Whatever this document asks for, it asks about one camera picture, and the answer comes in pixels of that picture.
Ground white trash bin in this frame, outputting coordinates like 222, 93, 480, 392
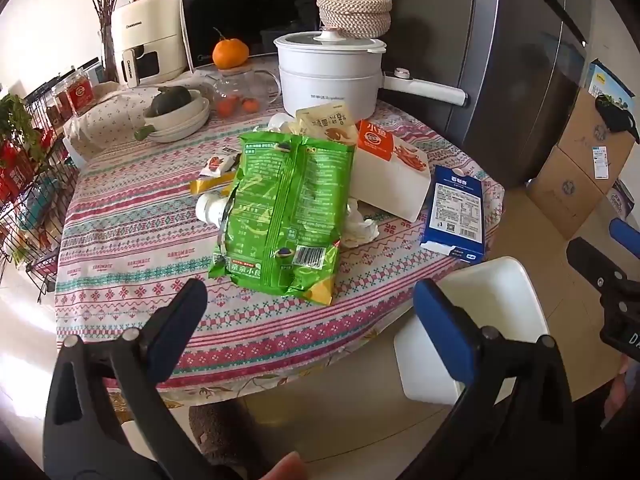
393, 256, 551, 406

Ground green snack bag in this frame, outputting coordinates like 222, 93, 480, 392
209, 127, 357, 307

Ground white plastic bottle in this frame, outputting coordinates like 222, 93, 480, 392
195, 192, 234, 225

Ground cream snack packet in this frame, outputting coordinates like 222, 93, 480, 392
295, 101, 361, 143

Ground blue and white box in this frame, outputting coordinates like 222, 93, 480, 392
585, 59, 637, 111

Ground white ceramic dish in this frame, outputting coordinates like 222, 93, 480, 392
134, 89, 211, 144

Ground black cloth item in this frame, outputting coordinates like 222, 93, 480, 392
595, 95, 640, 144

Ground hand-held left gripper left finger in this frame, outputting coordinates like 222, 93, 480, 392
42, 277, 266, 480

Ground glass teapot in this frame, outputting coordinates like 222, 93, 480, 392
200, 65, 281, 117

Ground red label jar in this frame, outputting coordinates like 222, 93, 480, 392
52, 87, 74, 122
65, 80, 94, 116

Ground grey refrigerator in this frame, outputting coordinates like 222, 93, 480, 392
360, 0, 589, 189

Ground white tissue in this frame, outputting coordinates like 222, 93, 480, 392
339, 197, 381, 249

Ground yellow wrapper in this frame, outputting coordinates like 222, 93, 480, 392
189, 175, 238, 197

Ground floral under tablecloth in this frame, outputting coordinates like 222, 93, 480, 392
100, 330, 397, 409

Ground black microwave oven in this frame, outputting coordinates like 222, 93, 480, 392
180, 0, 366, 77

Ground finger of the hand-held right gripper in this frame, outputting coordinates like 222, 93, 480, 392
609, 218, 640, 257
566, 237, 628, 292

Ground cream air fryer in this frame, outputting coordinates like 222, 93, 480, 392
111, 0, 189, 86

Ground person's left hand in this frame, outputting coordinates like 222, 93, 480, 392
249, 451, 304, 480

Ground small cardboard box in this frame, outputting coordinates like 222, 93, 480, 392
556, 85, 637, 182

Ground dried branches in vase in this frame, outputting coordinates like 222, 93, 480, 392
80, 0, 132, 84

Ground white dotted cloth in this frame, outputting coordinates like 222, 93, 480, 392
62, 77, 221, 162

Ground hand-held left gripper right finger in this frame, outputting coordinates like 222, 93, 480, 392
400, 279, 590, 480

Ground green plant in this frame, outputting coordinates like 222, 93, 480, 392
0, 94, 49, 171

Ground white electric pot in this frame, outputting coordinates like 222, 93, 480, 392
276, 45, 471, 119

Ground blue carton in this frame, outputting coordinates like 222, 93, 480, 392
419, 164, 487, 264

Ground large cardboard box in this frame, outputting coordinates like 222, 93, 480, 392
525, 145, 609, 241

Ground brown furry stool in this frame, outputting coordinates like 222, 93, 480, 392
189, 400, 267, 477

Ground black wire rack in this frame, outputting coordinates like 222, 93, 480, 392
0, 60, 109, 304

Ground orange and white snack box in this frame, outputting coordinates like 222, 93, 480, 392
350, 120, 433, 223

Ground striped patterned tablecloth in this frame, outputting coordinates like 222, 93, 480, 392
52, 55, 506, 406

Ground dark green avocado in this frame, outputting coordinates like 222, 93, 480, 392
150, 86, 194, 117

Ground person's right hand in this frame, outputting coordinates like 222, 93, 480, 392
602, 355, 640, 428

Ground large orange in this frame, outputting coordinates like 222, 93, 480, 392
212, 27, 250, 70

